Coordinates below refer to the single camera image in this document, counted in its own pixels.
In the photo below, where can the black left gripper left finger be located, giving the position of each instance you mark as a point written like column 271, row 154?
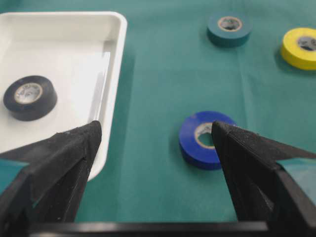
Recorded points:
column 43, row 182

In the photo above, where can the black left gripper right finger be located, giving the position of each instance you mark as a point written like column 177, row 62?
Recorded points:
column 267, row 199

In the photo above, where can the black tape roll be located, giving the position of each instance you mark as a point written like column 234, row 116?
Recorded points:
column 30, row 98

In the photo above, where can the blue tape roll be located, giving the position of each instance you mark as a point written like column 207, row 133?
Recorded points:
column 193, row 150

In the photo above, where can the white plastic tray case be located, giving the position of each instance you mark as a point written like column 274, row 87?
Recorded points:
column 80, row 53

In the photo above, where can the yellow tape roll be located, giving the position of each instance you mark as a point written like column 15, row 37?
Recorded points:
column 298, row 48

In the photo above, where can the teal green tape roll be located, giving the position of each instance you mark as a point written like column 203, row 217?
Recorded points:
column 229, row 29

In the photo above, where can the green table cloth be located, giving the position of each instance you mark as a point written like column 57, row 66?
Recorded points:
column 171, row 70

